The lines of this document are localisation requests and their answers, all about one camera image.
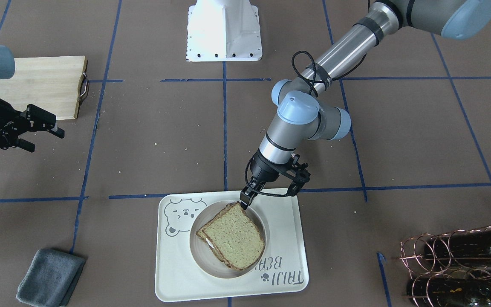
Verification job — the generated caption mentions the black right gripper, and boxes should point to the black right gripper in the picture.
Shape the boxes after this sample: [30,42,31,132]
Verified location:
[0,99,66,152]

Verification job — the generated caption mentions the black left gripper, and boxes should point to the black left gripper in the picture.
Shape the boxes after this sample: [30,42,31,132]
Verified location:
[240,150,290,210]

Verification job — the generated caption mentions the bread slice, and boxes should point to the bread slice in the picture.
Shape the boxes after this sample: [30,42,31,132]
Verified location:
[195,202,266,271]

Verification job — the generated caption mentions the white round plate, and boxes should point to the white round plate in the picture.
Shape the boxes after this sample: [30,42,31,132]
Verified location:
[190,200,268,278]

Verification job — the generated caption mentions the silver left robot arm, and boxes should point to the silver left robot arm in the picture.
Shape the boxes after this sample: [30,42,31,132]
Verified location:
[240,0,491,210]

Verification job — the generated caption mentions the cream bear serving tray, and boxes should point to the cream bear serving tray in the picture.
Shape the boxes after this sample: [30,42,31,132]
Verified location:
[154,191,309,302]

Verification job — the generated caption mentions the wooden cutting board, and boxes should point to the wooden cutting board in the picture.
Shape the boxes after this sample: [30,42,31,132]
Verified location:
[0,55,87,120]

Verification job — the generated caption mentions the grey folded cloth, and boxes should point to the grey folded cloth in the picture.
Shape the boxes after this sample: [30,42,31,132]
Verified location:
[16,249,86,307]

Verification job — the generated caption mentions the lower dark wine bottle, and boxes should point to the lower dark wine bottle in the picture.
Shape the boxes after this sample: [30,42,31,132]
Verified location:
[406,275,491,307]

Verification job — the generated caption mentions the dark wine bottle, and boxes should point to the dark wine bottle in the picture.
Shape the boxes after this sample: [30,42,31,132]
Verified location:
[424,230,491,268]
[406,275,491,307]

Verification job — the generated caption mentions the upper dark wine bottle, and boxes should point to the upper dark wine bottle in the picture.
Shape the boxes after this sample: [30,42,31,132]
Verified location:
[424,230,491,268]

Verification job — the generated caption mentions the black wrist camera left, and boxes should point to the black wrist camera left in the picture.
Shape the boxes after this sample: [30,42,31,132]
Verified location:
[285,153,310,196]

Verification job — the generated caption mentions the metal board handle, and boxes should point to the metal board handle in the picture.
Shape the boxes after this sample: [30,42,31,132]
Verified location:
[78,71,90,105]

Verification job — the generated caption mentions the black camera cable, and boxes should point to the black camera cable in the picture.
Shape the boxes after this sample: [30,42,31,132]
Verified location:
[245,50,367,198]

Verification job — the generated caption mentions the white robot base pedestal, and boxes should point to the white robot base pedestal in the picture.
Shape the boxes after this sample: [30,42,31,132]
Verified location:
[186,0,263,62]

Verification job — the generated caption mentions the copper wire bottle rack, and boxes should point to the copper wire bottle rack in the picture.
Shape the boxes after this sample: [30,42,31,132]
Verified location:
[398,225,491,307]

